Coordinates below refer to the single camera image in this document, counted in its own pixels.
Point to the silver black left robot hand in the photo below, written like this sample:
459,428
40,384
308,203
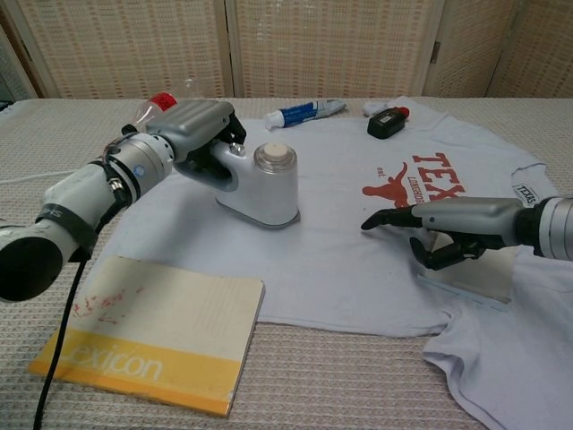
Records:
192,125

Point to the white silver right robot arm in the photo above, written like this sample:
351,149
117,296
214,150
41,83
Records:
555,224

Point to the blue white toothpaste tube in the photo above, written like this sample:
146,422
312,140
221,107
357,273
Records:
295,113

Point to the beige woven folding screen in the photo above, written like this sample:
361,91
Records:
134,45

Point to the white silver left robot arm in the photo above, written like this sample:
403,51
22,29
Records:
67,201

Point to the white T-shirt red Texas print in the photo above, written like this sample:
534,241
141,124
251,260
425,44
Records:
336,277

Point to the clear plastic bottle red label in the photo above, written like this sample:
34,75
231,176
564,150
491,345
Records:
163,100

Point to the white square shallow tray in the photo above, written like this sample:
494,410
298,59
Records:
483,282

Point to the beige woven tablecloth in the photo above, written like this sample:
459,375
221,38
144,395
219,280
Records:
336,380

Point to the yellow cream Lexicon book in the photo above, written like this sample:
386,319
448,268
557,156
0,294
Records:
179,322

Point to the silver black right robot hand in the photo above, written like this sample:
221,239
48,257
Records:
470,217

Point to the white handheld steam iron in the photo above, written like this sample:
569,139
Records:
273,192

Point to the black ink bottle red cap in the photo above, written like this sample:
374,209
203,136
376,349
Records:
385,123

